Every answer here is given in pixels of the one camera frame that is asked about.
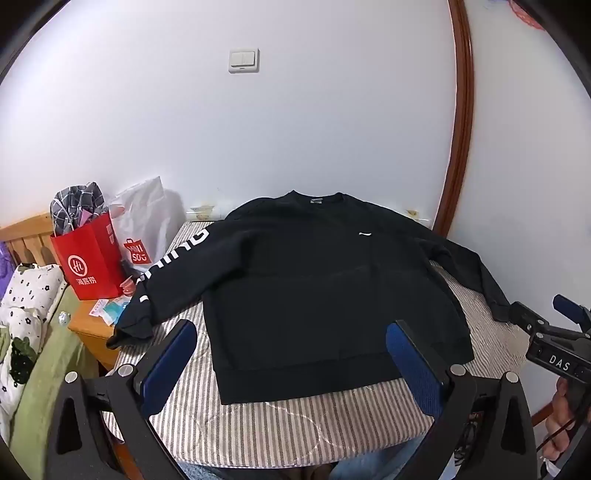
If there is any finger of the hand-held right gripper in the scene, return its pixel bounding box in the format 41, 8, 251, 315
509, 301, 551, 343
552, 294, 591, 331

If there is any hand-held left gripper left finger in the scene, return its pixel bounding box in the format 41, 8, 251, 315
44, 318, 199, 480

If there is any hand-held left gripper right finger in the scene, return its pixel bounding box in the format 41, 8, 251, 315
385, 318, 541, 480

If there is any black sweatshirt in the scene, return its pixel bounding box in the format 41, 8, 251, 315
106, 188, 511, 407

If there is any person's right hand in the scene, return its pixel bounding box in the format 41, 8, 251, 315
544, 377, 588, 463

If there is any teal packet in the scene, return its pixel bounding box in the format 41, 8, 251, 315
102, 299, 131, 325

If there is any wooden nightstand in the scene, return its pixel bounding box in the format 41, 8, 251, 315
68, 295, 132, 370

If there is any green blanket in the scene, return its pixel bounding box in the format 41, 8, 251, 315
9, 286, 100, 467

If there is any red paper bag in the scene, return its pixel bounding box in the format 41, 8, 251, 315
50, 212, 125, 301

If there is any striped mattress pad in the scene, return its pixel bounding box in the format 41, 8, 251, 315
104, 220, 532, 469

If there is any white shopping bag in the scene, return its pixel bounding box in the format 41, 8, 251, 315
108, 175, 185, 278

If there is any floral pillow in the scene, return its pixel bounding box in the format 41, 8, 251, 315
0, 263, 65, 444

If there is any grey plaid cloth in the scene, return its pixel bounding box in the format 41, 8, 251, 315
50, 181, 109, 238

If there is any purple cloth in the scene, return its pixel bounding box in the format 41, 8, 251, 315
0, 242, 12, 301

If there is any wooden headboard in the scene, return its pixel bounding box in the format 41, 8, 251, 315
0, 212, 58, 268

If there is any brown wooden door frame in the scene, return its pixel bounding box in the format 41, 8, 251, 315
431, 0, 476, 238

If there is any red wall decoration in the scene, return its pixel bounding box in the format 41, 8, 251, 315
505, 0, 548, 31

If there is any white light switch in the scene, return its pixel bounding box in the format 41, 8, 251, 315
228, 47, 260, 73

